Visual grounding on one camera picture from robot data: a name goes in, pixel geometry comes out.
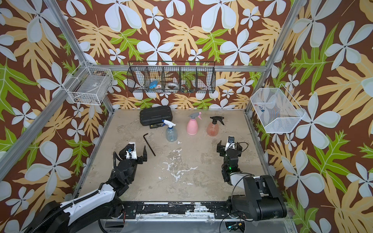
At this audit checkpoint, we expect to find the white wire wall basket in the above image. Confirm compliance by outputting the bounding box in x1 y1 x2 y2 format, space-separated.
64 62 114 105

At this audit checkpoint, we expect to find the black yellow screwdriver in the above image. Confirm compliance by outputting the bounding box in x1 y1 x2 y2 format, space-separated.
150 123 165 129

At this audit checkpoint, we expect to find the black plastic tool case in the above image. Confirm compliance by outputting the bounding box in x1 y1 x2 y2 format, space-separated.
139 106 173 126

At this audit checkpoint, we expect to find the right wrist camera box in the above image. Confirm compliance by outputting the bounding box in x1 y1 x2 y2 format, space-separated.
225 136 236 151

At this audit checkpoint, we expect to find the opaque pink spray bottle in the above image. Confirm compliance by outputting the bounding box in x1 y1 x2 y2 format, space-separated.
186 118 199 136

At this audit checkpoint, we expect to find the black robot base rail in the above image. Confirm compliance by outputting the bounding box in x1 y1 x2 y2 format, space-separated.
97 200 254 219

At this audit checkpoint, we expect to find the black hex key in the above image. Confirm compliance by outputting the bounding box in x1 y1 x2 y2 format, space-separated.
143 133 156 156

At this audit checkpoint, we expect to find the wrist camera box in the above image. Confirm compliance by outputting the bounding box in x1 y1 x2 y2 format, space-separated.
225 136 236 151
125 142 138 160

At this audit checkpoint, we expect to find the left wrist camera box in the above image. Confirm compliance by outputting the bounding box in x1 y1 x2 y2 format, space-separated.
125 142 138 160

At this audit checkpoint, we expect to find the pink grey spray nozzle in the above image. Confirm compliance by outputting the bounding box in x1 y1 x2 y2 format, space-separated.
189 112 202 120

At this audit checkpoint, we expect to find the clear red spray bottle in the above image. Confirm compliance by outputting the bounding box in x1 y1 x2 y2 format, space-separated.
207 122 219 137

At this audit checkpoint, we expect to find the blue tape roll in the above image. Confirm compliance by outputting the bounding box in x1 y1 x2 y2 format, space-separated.
149 80 158 89

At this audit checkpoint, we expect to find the clear blue spray bottle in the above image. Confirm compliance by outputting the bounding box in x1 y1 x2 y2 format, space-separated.
166 127 178 142

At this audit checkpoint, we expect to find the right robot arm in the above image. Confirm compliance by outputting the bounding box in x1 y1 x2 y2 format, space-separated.
217 136 287 221

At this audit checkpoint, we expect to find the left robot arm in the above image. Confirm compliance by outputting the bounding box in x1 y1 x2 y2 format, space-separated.
25 142 147 233

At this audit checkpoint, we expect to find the white tape roll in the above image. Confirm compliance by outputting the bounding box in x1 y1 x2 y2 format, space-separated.
165 83 179 90

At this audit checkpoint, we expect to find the white mesh wall basket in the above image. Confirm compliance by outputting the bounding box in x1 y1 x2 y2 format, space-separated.
250 85 306 134

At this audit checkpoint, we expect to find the black wire wall basket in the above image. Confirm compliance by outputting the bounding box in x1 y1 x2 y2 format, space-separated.
126 61 216 93

